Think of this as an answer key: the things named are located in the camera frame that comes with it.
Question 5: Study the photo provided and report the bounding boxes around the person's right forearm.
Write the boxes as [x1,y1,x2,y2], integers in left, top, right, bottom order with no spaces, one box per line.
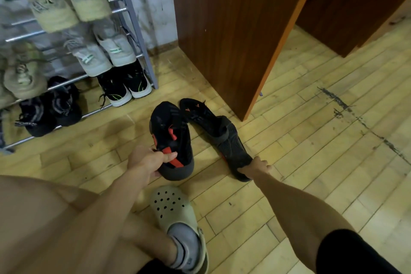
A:
[253,173,355,271]

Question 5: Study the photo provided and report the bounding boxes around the white knit sneaker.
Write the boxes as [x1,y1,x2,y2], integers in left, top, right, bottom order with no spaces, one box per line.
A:
[63,23,113,77]
[93,17,137,67]

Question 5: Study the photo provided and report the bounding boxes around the person's right hand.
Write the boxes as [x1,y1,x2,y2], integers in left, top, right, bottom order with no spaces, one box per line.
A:
[237,156,273,181]

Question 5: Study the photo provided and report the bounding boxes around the person's left forearm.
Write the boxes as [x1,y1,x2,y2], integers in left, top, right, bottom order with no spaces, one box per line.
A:
[19,167,152,274]

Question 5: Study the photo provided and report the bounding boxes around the grey metal shoe rack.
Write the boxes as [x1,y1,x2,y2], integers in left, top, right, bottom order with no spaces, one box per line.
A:
[0,0,160,155]

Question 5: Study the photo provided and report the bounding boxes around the black green sneaker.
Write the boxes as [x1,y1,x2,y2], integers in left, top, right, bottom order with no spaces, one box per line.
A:
[96,71,132,107]
[123,60,152,99]

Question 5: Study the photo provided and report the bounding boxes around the black grey patterned sneaker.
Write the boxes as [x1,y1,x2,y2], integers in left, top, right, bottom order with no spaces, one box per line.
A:
[14,95,57,138]
[46,75,83,127]

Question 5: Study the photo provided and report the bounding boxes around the cream perforated clog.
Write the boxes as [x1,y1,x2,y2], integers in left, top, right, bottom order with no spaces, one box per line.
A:
[149,185,209,274]

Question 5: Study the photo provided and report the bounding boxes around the person's left hand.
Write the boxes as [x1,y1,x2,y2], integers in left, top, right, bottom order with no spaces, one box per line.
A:
[127,145,178,185]

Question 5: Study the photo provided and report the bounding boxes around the brown wooden cabinet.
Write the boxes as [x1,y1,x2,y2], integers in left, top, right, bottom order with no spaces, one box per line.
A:
[169,0,327,122]
[295,0,411,58]

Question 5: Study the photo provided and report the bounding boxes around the grey sock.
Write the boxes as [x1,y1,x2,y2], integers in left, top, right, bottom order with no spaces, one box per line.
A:
[167,222,201,271]

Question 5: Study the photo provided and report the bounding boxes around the black shirt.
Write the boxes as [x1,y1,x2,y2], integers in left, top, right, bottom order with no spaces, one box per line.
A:
[316,229,402,274]

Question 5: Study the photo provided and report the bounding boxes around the person's left leg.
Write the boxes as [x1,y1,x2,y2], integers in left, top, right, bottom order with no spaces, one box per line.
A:
[0,176,179,274]

